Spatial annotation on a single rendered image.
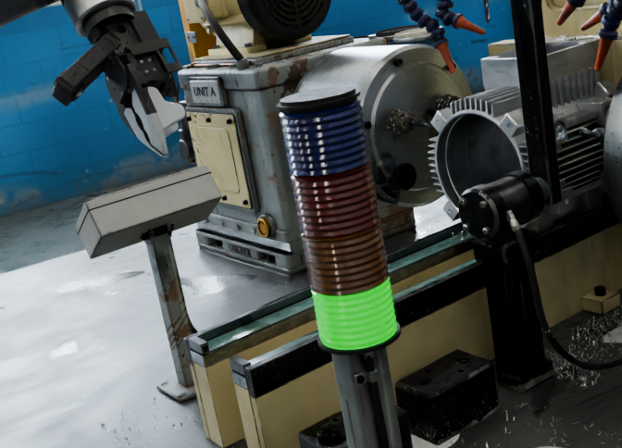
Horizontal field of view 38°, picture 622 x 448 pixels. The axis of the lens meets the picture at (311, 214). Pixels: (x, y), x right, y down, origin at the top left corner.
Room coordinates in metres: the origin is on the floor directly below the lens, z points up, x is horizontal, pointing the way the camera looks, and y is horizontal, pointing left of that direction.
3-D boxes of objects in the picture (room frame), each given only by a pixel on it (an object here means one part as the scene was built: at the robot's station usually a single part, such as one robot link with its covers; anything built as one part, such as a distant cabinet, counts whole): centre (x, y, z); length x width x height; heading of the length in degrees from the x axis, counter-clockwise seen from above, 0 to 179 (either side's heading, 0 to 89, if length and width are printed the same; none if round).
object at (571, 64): (1.21, -0.34, 1.11); 0.12 x 0.11 x 0.07; 123
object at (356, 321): (0.64, -0.02, 1.05); 0.06 x 0.06 x 0.04
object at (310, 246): (0.64, -0.02, 1.10); 0.06 x 0.06 x 0.04
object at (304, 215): (0.64, -0.02, 1.14); 0.06 x 0.06 x 0.04
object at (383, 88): (1.48, -0.11, 1.04); 0.37 x 0.25 x 0.25; 33
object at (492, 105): (1.18, -0.31, 1.01); 0.20 x 0.19 x 0.19; 123
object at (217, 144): (1.68, 0.02, 0.99); 0.35 x 0.31 x 0.37; 33
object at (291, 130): (0.64, -0.02, 1.19); 0.06 x 0.06 x 0.04
